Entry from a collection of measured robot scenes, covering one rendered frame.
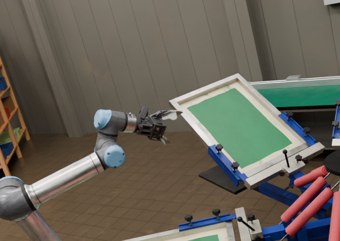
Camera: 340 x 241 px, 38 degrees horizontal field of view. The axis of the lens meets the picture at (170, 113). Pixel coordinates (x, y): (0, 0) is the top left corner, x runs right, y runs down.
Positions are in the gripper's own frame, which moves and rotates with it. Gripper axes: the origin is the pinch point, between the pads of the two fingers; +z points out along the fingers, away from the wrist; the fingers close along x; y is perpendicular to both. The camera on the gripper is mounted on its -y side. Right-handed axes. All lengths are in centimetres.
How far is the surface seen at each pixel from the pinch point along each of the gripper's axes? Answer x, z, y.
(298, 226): -34, 74, 20
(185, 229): -78, 49, -25
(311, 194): -23, 84, 9
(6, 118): -344, 57, -578
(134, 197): -240, 151, -256
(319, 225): -33, 88, 19
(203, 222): -72, 58, -25
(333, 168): -2, 81, 15
